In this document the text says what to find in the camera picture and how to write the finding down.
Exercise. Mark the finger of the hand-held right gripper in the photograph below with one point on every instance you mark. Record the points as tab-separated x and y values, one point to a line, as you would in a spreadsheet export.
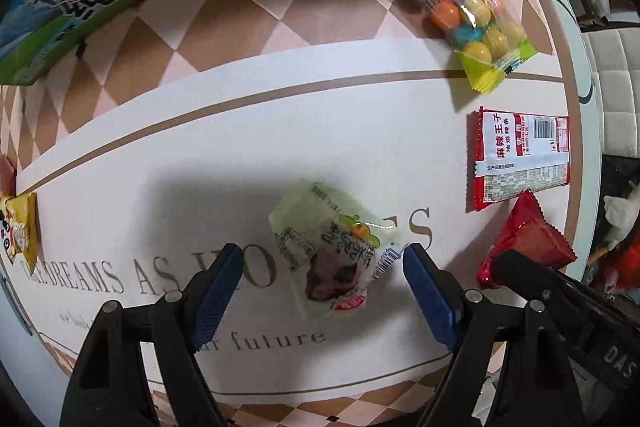
520	269

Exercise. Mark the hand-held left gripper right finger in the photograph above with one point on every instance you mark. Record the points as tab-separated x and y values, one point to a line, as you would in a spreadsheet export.
430	297

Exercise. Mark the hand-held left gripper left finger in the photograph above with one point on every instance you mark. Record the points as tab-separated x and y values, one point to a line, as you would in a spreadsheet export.
220	292

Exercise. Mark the shiny red packet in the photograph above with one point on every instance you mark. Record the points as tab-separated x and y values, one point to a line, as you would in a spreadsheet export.
530	232

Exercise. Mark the clear plum packet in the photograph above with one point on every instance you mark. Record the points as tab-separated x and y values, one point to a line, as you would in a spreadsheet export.
325	257

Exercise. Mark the long red white packet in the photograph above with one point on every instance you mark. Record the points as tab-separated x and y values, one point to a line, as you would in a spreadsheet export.
520	157

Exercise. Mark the small yellow panda packet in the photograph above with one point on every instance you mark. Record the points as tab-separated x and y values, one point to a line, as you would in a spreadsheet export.
20	227

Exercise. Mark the dark red small packet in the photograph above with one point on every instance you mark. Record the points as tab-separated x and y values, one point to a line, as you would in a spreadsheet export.
6	174

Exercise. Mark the colourful candy ball bag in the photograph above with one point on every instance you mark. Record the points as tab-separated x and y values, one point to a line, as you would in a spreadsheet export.
465	17

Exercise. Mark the white padded chair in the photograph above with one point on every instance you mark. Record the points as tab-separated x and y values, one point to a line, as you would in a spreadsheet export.
617	77

